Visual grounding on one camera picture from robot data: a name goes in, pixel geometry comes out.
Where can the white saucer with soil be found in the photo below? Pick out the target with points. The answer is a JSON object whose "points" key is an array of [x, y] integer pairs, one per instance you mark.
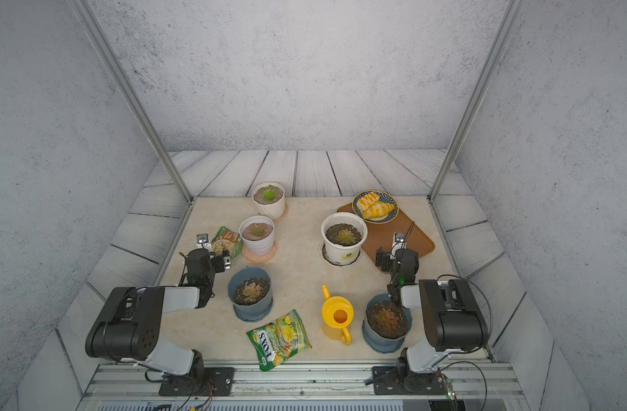
{"points": [[326, 256]]}

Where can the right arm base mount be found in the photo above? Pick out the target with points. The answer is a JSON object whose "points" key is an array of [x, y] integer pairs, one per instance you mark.
{"points": [[408, 381]]}

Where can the green Fox's candy bag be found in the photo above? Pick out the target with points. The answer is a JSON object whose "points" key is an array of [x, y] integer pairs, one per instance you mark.
{"points": [[279, 340]]}

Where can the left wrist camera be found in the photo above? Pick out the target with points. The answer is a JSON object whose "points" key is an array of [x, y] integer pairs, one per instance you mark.
{"points": [[202, 241]]}

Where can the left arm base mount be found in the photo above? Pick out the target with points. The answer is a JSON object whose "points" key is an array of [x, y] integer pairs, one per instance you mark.
{"points": [[200, 382]]}

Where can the left aluminium frame post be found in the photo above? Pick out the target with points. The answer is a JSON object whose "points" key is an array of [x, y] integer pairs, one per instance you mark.
{"points": [[101, 45]]}

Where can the blue pot succulent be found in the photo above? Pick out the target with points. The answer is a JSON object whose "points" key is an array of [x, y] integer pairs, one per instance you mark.
{"points": [[385, 325], [250, 291]]}

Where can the right aluminium frame post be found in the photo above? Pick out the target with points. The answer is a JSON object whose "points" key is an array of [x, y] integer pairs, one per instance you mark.
{"points": [[489, 68]]}

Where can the blue patterned plate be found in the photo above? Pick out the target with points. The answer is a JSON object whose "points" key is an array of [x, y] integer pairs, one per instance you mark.
{"points": [[384, 197]]}

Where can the white round pot pinkish soil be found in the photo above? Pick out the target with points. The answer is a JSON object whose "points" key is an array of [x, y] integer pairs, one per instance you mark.
{"points": [[258, 234]]}

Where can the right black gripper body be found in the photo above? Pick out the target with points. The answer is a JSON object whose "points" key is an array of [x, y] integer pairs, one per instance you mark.
{"points": [[385, 257]]}

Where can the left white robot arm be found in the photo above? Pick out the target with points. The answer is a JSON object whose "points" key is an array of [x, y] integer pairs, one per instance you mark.
{"points": [[128, 327]]}

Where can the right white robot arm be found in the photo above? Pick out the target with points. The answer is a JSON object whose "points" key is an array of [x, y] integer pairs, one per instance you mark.
{"points": [[452, 319]]}

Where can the aluminium front rail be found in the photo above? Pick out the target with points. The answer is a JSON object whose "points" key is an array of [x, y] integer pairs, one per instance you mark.
{"points": [[314, 385]]}

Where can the white ribbed pot green succulent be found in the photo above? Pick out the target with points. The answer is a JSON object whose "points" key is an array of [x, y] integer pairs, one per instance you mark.
{"points": [[270, 200]]}

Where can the yellow pastry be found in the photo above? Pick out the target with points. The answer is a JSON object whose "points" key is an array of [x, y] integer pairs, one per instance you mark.
{"points": [[378, 210], [366, 200]]}

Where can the aluminium frame post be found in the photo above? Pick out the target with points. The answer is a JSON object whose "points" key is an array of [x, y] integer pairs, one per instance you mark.
{"points": [[489, 68], [101, 45]]}

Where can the large white pot dark soil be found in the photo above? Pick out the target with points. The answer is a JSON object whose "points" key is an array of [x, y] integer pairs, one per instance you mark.
{"points": [[344, 234]]}

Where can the lower yellow pastry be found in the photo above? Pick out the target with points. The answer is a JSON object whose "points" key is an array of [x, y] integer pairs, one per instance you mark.
{"points": [[378, 210]]}

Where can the brown rectangular tray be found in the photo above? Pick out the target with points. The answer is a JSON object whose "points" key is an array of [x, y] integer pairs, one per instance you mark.
{"points": [[381, 235]]}

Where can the upper yellow pastry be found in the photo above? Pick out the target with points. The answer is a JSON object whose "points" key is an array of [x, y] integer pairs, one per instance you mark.
{"points": [[366, 200]]}

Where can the yellow plastic watering can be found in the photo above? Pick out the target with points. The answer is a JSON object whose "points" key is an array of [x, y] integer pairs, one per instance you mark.
{"points": [[337, 315]]}

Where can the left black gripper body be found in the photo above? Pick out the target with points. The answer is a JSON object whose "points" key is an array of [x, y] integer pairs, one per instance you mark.
{"points": [[218, 265]]}

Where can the green snack packet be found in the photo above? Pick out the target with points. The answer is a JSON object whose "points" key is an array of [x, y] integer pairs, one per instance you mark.
{"points": [[227, 240]]}

